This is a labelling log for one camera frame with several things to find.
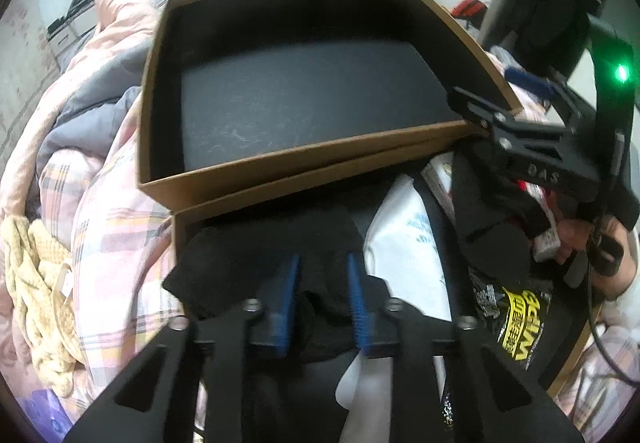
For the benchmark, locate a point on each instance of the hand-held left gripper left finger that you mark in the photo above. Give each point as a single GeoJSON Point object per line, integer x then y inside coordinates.
{"type": "Point", "coordinates": [282, 303]}

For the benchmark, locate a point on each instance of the pink fleece blanket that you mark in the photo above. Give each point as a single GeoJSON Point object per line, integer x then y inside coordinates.
{"type": "Point", "coordinates": [125, 18]}

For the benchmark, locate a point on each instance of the floral curtain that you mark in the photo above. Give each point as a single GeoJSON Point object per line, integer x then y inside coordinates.
{"type": "Point", "coordinates": [25, 63]}

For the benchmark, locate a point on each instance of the black and yellow wipes packet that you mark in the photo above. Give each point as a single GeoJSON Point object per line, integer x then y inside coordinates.
{"type": "Point", "coordinates": [520, 323]}

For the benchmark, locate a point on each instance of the grey quilt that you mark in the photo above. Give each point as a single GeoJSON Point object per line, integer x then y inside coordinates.
{"type": "Point", "coordinates": [85, 113]}

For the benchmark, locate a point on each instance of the purple cloth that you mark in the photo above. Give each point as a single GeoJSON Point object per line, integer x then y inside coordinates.
{"type": "Point", "coordinates": [50, 415]}

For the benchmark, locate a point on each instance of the pink plaid bed sheet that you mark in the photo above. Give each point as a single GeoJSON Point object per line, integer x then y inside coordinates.
{"type": "Point", "coordinates": [115, 248]}

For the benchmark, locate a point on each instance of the cream knit cloth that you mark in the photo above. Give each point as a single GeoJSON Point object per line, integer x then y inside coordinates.
{"type": "Point", "coordinates": [35, 283]}

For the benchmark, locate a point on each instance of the long black sock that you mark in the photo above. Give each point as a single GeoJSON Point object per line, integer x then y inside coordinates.
{"type": "Point", "coordinates": [320, 243]}

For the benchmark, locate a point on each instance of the person's right hand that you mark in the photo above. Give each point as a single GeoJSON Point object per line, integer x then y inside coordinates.
{"type": "Point", "coordinates": [572, 238]}

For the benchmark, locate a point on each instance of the white sock with blue print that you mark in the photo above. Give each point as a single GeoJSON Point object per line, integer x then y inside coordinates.
{"type": "Point", "coordinates": [400, 233]}

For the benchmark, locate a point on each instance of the red bag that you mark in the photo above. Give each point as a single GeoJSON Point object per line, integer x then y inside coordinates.
{"type": "Point", "coordinates": [467, 7]}

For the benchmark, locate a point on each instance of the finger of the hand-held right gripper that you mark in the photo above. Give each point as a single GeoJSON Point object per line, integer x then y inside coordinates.
{"type": "Point", "coordinates": [480, 110]}
{"type": "Point", "coordinates": [525, 75]}

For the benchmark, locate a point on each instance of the large brown cardboard box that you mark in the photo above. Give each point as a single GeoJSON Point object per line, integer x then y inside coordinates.
{"type": "Point", "coordinates": [300, 88]}

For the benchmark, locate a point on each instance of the white nightstand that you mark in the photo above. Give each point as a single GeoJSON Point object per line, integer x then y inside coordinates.
{"type": "Point", "coordinates": [62, 43]}

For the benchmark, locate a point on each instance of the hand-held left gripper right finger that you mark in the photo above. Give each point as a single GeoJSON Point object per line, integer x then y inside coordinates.
{"type": "Point", "coordinates": [359, 308]}

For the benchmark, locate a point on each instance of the shallow brown cardboard box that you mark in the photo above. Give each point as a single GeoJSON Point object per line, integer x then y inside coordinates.
{"type": "Point", "coordinates": [225, 203]}

